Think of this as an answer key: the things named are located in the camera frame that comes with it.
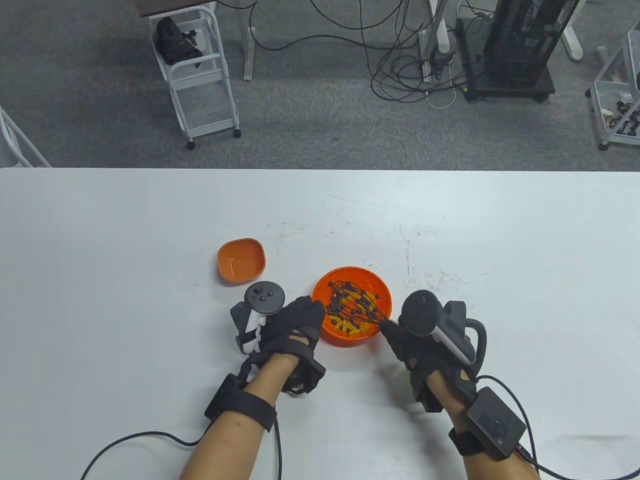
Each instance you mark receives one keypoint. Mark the person's left hand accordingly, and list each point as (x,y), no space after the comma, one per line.
(297,322)

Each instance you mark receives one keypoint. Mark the person's right hand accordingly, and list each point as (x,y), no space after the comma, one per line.
(420,355)

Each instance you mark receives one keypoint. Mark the dark grey hand controller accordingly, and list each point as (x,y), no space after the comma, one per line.
(420,311)
(265,297)

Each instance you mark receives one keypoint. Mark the pile of chocolate beans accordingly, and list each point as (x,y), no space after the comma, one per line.
(336,306)

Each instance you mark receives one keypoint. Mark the pile of yellow candy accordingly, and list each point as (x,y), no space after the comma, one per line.
(345,325)

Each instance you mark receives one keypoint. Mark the large orange bowl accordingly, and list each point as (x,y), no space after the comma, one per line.
(350,339)

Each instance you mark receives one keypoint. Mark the small orange bowl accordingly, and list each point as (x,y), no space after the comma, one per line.
(240,262)

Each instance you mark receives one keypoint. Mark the person's right forearm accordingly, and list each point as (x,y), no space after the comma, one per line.
(447,400)

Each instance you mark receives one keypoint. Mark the person's left forearm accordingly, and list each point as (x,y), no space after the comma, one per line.
(235,445)

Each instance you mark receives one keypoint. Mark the white rolling cart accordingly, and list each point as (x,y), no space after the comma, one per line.
(197,80)

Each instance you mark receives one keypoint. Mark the white desk leg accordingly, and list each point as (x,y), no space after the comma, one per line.
(248,55)
(440,30)

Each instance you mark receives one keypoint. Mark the black wheeled platform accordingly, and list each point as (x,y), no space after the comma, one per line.
(510,90)

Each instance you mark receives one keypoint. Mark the black bag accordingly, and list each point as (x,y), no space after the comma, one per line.
(175,42)

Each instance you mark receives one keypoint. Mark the pile of black parts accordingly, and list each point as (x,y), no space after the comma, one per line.
(627,122)

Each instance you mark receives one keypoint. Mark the white basket cart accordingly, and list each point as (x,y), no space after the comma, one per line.
(607,90)

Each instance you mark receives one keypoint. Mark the black equipment tower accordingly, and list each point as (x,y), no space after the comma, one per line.
(525,40)

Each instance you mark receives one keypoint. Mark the brown desk top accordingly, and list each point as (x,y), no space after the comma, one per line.
(165,6)

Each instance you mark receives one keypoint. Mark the white desk foot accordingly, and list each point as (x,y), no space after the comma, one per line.
(574,45)

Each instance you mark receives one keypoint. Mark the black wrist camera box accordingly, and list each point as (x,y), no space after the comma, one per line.
(250,407)
(497,422)

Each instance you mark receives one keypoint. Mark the white metal frame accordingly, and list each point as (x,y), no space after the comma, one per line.
(22,135)

